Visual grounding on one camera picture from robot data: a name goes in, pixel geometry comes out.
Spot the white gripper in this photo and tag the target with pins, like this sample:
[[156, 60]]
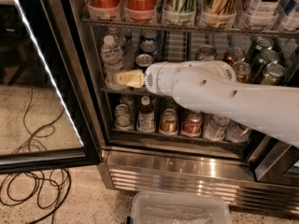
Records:
[[154, 79]]

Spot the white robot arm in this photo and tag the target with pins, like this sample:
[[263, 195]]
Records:
[[211, 87]]

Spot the front blue pepsi can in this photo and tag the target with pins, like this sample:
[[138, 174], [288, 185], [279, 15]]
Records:
[[143, 61]]

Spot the blue pepsi can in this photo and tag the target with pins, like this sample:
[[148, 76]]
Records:
[[150, 48], [143, 61], [151, 35]]

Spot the front water bottle middle shelf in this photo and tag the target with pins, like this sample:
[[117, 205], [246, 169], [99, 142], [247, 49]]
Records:
[[111, 54]]

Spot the water bottle shelf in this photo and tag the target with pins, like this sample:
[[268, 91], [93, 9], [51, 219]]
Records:
[[237, 133], [111, 54], [119, 37], [215, 127]]

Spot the rear water bottle middle shelf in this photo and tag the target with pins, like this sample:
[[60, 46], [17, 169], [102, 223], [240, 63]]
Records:
[[119, 37]]

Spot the silver can bottom shelf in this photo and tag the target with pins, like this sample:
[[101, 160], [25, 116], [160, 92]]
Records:
[[123, 117]]

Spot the rear blue pepsi can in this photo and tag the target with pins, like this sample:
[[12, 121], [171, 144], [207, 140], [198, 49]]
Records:
[[151, 35]]

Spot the gold can bottom shelf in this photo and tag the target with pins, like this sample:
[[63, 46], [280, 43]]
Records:
[[169, 122]]

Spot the stainless steel fridge body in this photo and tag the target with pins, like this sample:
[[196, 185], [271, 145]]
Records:
[[134, 161]]

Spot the red can bottom shelf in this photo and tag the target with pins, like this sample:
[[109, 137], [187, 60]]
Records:
[[192, 122]]

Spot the rear silver can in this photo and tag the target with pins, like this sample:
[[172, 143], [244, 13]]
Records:
[[206, 53]]

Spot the left water bottle bottom shelf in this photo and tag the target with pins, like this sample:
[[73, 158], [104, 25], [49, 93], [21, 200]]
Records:
[[215, 127]]

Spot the open glass fridge door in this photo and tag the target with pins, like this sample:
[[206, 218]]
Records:
[[42, 124]]

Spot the rear copper can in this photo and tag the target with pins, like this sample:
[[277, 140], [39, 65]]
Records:
[[234, 54]]

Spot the copper can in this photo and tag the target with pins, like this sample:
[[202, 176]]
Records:
[[234, 54], [242, 71]]

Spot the front copper can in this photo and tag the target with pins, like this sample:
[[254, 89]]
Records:
[[242, 71]]

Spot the right water bottle bottom shelf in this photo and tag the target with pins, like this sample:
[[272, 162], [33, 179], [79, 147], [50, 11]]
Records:
[[237, 133]]

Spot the rear green can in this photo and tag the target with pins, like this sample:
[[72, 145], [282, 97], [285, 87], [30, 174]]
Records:
[[258, 44]]

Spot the middle green can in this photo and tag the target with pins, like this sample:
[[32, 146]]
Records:
[[265, 57]]

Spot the front green can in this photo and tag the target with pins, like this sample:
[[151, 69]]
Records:
[[271, 74]]

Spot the white blue tall can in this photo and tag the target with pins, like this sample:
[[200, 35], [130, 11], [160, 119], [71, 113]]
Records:
[[261, 0]]

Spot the blue white can top right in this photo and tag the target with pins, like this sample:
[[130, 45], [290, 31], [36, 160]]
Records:
[[288, 20]]

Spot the brown tea bottle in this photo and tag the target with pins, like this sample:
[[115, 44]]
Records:
[[145, 119]]

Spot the clear plastic bin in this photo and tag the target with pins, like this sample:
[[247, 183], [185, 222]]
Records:
[[166, 208]]

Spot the right fridge door frame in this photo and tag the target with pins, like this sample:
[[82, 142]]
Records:
[[273, 161]]

